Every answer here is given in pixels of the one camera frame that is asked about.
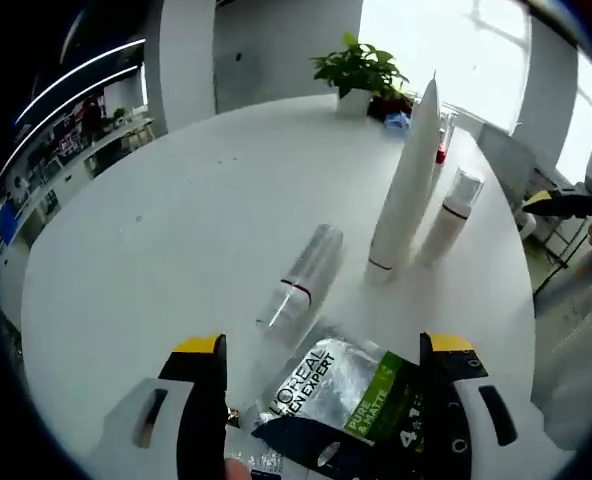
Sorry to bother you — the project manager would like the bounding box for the grey mesh office chair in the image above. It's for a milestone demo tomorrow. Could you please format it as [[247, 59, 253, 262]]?
[[529, 249, 592, 451]]

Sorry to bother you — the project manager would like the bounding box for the blue container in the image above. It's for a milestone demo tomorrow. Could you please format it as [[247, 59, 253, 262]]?
[[0, 202, 18, 247]]

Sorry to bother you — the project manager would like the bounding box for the small white skincare bottle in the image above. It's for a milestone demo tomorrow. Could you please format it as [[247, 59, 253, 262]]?
[[254, 223, 347, 350], [417, 167, 487, 267]]

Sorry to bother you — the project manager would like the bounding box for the white skincare tube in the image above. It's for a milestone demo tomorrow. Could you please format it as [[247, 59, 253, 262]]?
[[364, 69, 443, 287]]

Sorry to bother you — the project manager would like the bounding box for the dark red object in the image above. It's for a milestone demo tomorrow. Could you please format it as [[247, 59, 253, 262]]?
[[368, 94, 416, 120]]

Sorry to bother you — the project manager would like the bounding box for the green silver skincare sachet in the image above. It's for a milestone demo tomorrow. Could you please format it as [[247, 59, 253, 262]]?
[[248, 337, 458, 480]]

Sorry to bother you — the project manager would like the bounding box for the long white counter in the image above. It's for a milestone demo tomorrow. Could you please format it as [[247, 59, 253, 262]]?
[[0, 117, 156, 252]]

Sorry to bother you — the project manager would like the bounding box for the green potted plant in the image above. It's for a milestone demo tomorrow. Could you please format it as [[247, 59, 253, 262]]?
[[310, 32, 412, 120]]

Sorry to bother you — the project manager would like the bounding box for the white red-collar pump bottle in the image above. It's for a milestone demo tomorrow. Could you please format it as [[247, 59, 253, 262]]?
[[433, 110, 461, 167]]

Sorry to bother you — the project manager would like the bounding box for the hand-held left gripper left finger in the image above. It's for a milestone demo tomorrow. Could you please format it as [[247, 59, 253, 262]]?
[[88, 333, 230, 480]]

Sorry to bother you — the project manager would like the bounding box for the person's left hand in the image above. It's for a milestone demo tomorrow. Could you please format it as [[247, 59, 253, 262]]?
[[223, 456, 253, 480]]

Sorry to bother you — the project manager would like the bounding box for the ceiling light strip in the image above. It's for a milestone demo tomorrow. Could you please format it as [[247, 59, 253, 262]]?
[[0, 64, 143, 177], [13, 38, 148, 125]]

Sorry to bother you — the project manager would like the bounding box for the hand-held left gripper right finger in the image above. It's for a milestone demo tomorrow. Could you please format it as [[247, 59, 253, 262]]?
[[418, 329, 552, 480]]

